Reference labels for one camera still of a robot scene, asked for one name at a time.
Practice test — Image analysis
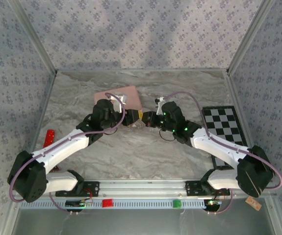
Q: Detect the pink tin box with cartoon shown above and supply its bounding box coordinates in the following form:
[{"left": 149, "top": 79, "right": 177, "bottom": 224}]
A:
[{"left": 94, "top": 85, "right": 143, "bottom": 111}]

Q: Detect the black and white chessboard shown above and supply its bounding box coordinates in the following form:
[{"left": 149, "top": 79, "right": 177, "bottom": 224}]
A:
[{"left": 201, "top": 105, "right": 248, "bottom": 171}]

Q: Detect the red spotted stick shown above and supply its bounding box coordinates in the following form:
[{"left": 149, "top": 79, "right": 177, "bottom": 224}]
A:
[{"left": 43, "top": 129, "right": 62, "bottom": 171}]

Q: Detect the tan paper tag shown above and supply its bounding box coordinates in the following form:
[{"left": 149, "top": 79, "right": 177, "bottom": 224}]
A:
[{"left": 245, "top": 196, "right": 262, "bottom": 211}]

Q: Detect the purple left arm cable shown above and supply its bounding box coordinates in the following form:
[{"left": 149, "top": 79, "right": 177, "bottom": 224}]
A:
[{"left": 7, "top": 92, "right": 126, "bottom": 216}]

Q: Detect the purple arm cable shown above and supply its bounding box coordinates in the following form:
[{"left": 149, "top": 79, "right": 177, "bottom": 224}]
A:
[
  {"left": 164, "top": 91, "right": 282, "bottom": 215},
  {"left": 7, "top": 92, "right": 126, "bottom": 216}
]

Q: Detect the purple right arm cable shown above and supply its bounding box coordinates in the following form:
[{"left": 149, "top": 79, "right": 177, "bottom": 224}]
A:
[{"left": 164, "top": 91, "right": 282, "bottom": 215}]

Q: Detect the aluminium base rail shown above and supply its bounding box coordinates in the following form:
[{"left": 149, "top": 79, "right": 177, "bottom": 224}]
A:
[{"left": 46, "top": 180, "right": 273, "bottom": 198}]

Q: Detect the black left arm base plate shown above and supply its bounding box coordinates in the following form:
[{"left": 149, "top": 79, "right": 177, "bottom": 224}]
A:
[{"left": 55, "top": 181, "right": 100, "bottom": 197}]

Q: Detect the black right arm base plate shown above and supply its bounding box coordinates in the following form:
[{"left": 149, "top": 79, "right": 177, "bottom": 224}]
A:
[{"left": 185, "top": 180, "right": 231, "bottom": 196}]

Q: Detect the grey slotted cable duct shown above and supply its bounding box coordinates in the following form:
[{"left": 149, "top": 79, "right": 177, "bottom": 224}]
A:
[{"left": 20, "top": 198, "right": 206, "bottom": 209}]

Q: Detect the aluminium frame post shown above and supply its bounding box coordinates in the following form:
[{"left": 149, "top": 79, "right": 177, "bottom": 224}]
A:
[{"left": 226, "top": 0, "right": 276, "bottom": 75}]

